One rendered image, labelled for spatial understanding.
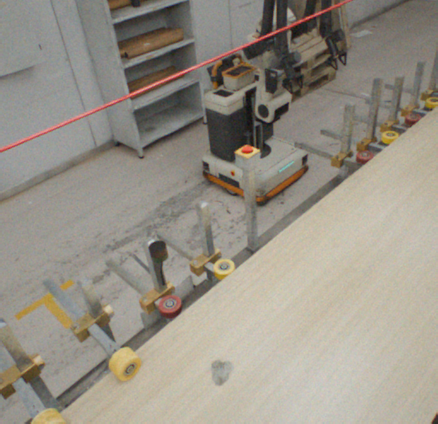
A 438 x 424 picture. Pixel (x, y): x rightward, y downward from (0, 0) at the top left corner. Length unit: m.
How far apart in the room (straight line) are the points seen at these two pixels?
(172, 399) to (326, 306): 0.57
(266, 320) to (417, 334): 0.46
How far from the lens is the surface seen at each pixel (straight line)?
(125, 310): 2.78
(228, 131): 3.24
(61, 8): 4.07
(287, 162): 3.39
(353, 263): 1.65
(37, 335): 2.88
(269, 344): 1.40
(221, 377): 1.35
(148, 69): 4.58
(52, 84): 4.10
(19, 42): 3.69
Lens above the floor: 2.06
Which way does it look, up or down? 38 degrees down
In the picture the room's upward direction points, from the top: 7 degrees counter-clockwise
